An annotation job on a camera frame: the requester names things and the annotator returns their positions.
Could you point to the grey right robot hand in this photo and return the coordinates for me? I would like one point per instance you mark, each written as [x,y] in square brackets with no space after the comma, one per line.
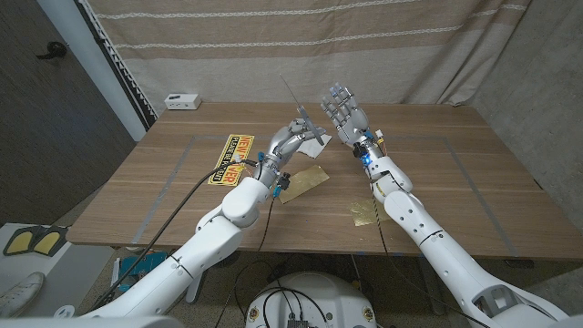
[350,118]

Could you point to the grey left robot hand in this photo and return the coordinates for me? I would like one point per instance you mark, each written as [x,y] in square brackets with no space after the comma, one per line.
[287,143]

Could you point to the white tissue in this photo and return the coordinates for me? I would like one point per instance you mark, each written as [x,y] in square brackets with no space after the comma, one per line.
[314,148]

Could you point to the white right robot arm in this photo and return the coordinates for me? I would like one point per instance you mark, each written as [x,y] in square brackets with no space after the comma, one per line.
[419,223]

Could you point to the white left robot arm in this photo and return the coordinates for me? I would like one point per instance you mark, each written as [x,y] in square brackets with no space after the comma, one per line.
[214,241]

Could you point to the gold foil tape sheet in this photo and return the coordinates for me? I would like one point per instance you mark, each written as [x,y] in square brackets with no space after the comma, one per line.
[362,213]
[307,180]

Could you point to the yellow new driver sticker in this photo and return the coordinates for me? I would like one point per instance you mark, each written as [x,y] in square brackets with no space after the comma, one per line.
[239,146]

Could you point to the grey tape outline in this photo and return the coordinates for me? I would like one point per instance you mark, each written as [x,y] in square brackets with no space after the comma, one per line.
[181,159]

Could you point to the white power strip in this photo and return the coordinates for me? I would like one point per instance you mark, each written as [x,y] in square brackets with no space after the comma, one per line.
[182,102]

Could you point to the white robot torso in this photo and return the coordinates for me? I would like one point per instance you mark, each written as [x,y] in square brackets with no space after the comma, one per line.
[328,296]

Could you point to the white table leg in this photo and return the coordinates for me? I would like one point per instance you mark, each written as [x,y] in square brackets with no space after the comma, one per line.
[196,291]

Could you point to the black curtain edge strip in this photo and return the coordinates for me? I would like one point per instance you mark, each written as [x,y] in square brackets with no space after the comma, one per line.
[119,68]

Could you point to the teal box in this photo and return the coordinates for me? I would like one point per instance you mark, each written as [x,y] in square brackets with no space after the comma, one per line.
[141,264]

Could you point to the grey table leg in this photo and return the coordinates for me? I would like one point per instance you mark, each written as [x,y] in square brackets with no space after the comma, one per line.
[430,303]

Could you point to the dark wooden door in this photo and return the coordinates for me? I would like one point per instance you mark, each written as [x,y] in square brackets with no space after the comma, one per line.
[45,136]

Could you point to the yellow black foot pedal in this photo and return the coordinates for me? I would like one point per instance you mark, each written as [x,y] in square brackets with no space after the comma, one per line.
[48,241]
[19,242]

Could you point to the white round floor disc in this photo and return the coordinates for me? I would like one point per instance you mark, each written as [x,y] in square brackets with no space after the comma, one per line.
[64,311]

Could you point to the white sneaker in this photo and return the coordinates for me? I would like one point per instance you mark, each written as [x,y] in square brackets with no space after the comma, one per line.
[20,296]

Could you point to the white door frame post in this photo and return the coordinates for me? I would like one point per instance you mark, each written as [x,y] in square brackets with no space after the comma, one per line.
[107,82]

